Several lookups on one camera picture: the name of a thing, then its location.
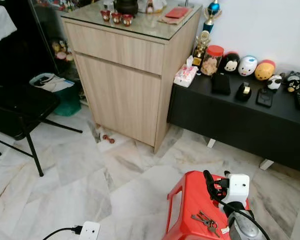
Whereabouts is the bunch of keys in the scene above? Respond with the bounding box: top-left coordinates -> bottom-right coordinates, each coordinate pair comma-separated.
191,211 -> 221,237

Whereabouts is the red plastic stool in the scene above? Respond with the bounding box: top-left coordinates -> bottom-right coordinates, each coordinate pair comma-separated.
162,170 -> 252,240

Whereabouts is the black low bench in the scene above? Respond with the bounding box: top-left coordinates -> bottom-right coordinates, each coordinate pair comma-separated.
167,74 -> 300,175

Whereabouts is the black tape dispenser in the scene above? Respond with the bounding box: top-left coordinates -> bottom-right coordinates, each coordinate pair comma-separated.
235,81 -> 253,103

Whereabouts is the black wallet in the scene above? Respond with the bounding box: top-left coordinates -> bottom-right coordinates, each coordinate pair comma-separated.
211,72 -> 232,96

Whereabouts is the small black flat device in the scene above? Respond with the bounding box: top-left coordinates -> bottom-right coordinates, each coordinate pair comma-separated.
255,87 -> 275,108

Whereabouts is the pink white tissue box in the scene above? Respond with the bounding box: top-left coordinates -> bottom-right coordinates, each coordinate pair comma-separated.
173,55 -> 199,89

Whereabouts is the small red floor object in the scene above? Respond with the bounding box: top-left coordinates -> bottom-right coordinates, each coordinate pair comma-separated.
100,133 -> 115,145

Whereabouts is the clear jar with red lid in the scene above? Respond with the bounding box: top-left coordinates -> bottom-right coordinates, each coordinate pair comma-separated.
200,45 -> 225,77

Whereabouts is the small panda plush toy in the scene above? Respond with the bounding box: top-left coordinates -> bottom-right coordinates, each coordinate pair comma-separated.
267,73 -> 284,91

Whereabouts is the white round plush toy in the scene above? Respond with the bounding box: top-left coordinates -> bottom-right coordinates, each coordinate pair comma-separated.
238,55 -> 259,77

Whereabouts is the yellow orange plush toy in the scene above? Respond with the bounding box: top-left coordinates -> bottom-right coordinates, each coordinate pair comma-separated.
254,59 -> 277,82

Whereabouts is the light wooden cabinet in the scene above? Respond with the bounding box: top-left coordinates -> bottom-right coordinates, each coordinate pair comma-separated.
61,0 -> 204,154

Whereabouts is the black bear figure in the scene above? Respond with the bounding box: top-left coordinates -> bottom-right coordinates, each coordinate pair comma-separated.
285,71 -> 300,94

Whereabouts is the gold trophy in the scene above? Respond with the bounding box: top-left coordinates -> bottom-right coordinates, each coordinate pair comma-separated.
192,30 -> 212,67

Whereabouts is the green waste bin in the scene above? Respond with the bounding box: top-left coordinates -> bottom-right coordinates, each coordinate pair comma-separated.
52,82 -> 83,117

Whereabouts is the flat wooden tray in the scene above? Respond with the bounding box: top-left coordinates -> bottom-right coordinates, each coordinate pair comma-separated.
157,5 -> 194,25

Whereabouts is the red booklet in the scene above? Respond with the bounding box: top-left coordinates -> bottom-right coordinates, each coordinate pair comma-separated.
164,7 -> 190,20

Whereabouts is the blue globe trophy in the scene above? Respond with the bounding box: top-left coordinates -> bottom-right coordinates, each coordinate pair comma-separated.
203,0 -> 221,34

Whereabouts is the white bag in bin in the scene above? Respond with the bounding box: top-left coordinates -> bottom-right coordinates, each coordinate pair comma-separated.
29,73 -> 76,94

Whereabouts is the black teapot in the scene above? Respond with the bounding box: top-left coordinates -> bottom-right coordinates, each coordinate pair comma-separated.
113,0 -> 140,16

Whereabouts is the black folding chair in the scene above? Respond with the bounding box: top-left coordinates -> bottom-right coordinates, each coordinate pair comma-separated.
0,89 -> 84,177

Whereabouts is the dark glass display cabinet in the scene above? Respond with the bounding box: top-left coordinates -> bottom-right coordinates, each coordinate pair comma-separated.
29,0 -> 82,82

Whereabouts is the white cloth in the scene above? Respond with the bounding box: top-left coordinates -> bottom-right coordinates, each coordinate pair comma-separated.
0,3 -> 18,47

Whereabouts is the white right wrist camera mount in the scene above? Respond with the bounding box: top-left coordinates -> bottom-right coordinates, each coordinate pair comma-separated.
222,173 -> 251,205

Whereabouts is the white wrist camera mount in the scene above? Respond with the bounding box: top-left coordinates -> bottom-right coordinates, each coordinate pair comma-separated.
222,173 -> 251,205
78,221 -> 101,240

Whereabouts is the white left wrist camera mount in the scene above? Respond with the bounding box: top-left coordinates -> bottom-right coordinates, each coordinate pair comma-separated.
78,221 -> 101,240

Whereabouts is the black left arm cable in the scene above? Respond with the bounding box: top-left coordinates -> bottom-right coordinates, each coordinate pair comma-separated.
42,225 -> 84,240

